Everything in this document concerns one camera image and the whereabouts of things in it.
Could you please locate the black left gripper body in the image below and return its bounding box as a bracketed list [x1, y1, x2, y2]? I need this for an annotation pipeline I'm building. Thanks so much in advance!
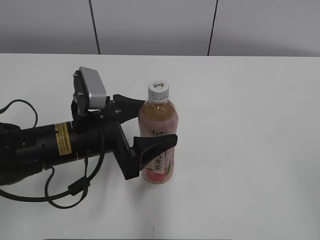
[71, 96, 140, 180]

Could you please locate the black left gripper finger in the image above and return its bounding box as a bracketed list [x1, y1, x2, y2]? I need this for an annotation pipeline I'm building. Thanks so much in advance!
[113, 94, 146, 124]
[133, 134, 178, 170]

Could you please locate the peach oolong tea bottle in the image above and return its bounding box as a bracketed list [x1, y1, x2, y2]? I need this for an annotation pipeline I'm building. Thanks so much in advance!
[137, 96, 179, 186]

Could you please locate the white bottle cap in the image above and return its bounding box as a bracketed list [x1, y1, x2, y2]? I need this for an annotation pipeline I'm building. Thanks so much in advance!
[148, 80, 170, 100]

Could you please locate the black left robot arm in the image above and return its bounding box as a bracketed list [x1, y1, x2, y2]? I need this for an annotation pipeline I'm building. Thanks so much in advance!
[0, 94, 178, 185]

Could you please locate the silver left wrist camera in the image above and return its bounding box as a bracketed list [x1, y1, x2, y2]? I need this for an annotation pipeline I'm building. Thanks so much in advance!
[73, 66, 107, 116]

